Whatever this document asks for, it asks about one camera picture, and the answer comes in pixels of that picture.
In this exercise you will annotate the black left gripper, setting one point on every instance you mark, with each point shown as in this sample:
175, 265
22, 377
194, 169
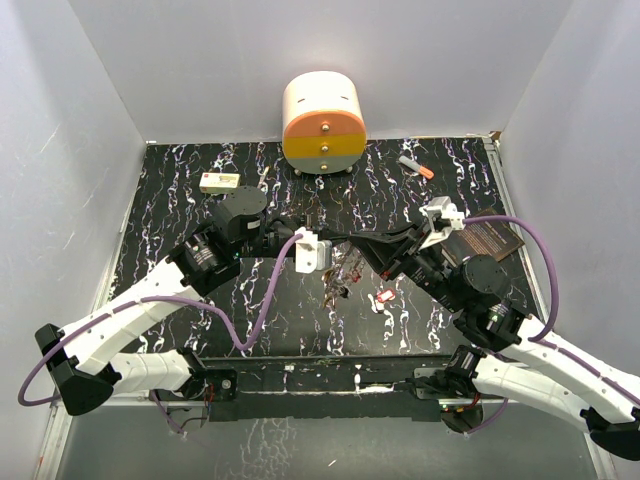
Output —
325, 234

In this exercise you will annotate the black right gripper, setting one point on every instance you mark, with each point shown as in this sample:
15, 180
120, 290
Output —
393, 252

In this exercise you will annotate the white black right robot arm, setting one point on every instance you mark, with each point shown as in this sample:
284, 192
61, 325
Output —
505, 356

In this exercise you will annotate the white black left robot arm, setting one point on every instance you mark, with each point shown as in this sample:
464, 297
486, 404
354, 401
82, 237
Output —
85, 358

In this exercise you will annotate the white small cardboard box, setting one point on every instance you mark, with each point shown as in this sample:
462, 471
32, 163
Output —
219, 183

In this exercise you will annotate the yellow and white pen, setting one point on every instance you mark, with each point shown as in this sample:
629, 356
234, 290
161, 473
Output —
262, 179

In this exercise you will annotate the orange and grey marker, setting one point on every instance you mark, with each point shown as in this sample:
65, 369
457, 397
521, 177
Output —
416, 167

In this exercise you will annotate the dark paperback book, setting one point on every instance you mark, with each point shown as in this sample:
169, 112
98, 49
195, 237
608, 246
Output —
496, 239

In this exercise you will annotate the round three-colour drawer cabinet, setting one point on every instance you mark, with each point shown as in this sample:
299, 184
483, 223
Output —
323, 129

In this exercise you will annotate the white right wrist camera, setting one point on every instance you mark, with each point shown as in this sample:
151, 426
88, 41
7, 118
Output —
443, 218

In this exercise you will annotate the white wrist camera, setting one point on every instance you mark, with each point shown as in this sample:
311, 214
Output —
311, 253
443, 218

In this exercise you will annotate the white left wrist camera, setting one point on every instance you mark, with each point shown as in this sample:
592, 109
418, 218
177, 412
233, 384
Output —
311, 253

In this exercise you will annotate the aluminium frame rail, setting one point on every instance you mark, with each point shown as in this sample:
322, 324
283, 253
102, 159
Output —
314, 435

